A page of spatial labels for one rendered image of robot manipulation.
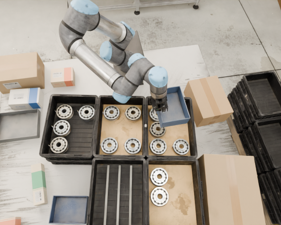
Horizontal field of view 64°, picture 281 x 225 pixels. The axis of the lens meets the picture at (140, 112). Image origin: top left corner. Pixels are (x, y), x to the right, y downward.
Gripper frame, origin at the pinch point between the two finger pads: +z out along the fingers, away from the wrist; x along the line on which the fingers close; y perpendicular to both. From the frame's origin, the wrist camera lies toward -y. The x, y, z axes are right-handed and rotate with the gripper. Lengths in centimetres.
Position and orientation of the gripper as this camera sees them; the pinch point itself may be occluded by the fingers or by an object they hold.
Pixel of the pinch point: (158, 106)
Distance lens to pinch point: 121.0
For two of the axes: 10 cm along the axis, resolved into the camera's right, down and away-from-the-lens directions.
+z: 0.8, 4.0, 9.1
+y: 1.5, 9.0, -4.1
